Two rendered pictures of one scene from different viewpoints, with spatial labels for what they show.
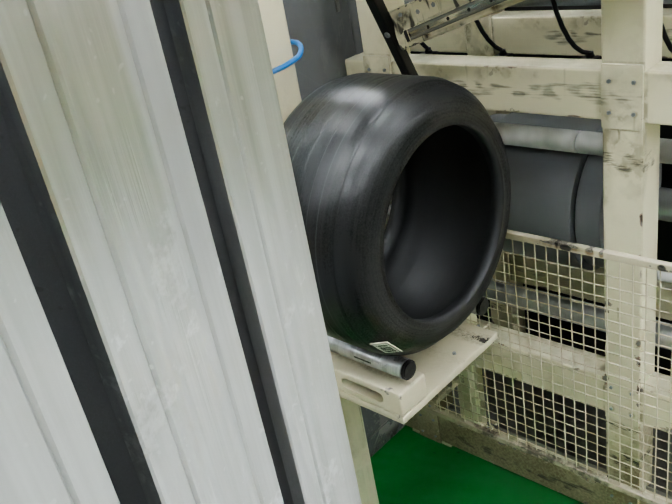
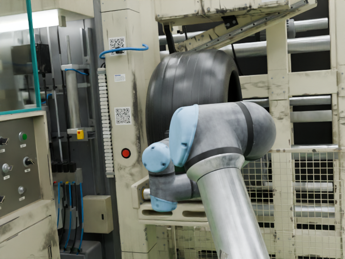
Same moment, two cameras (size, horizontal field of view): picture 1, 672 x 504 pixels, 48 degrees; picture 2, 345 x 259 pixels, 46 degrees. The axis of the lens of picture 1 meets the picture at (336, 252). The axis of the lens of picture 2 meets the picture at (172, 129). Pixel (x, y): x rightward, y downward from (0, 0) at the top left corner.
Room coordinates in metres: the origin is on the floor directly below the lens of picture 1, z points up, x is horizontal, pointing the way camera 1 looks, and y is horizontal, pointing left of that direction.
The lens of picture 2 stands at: (0.05, 0.82, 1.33)
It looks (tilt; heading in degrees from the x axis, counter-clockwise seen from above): 6 degrees down; 331
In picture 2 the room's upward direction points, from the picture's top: 4 degrees counter-clockwise
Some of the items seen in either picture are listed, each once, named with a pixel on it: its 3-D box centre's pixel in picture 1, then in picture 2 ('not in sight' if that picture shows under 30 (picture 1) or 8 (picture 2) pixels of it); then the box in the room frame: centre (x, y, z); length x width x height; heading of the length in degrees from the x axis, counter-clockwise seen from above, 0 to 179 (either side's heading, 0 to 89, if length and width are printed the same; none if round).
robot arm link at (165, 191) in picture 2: not in sight; (168, 189); (1.06, 0.27, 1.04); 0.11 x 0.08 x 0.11; 79
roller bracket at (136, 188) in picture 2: not in sight; (152, 185); (1.66, 0.03, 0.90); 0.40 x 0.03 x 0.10; 132
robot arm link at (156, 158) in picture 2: not in sight; (159, 156); (1.06, 0.29, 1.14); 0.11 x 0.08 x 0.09; 132
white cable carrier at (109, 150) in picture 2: not in sight; (109, 123); (1.75, 0.18, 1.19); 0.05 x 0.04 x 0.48; 132
